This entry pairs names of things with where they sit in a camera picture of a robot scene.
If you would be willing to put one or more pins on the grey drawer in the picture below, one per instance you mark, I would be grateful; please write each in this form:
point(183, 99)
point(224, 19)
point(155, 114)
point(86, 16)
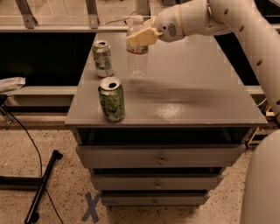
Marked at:
point(153, 182)
point(158, 156)
point(158, 199)

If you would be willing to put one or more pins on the dark green soda can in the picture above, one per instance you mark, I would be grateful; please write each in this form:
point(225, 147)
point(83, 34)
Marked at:
point(111, 99)

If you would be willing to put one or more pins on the white green soda can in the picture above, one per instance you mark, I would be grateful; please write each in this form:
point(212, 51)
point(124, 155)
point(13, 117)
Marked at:
point(102, 58)

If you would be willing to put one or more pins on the middle grey drawer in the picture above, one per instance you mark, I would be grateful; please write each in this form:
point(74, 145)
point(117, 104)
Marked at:
point(153, 182)

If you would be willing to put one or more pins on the clear plastic water bottle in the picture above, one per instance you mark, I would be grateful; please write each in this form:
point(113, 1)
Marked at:
point(137, 56)

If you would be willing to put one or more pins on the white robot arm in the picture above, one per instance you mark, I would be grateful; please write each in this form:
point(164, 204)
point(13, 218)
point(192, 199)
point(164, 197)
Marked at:
point(261, 45)

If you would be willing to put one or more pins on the blue tape cross mark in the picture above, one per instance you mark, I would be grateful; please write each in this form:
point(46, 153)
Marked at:
point(91, 205)

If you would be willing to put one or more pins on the metal railing frame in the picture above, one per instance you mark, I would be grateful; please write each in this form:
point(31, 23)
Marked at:
point(81, 14)

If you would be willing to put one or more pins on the top grey drawer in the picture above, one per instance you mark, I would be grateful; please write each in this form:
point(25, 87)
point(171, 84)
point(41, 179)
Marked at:
point(158, 156)

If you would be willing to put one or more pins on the grey drawer cabinet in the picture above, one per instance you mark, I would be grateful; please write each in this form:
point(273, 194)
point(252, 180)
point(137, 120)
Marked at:
point(190, 96)

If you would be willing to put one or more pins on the black metal stand base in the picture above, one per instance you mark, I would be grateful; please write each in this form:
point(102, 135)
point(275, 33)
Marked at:
point(38, 185)

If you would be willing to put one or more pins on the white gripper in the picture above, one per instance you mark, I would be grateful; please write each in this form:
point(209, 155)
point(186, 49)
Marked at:
point(168, 27)

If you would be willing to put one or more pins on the crumpled plastic bag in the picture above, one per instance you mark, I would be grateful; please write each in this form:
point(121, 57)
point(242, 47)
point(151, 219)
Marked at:
point(11, 84)

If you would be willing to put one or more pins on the bottom grey drawer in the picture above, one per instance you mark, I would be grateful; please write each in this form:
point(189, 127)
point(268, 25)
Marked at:
point(158, 199)

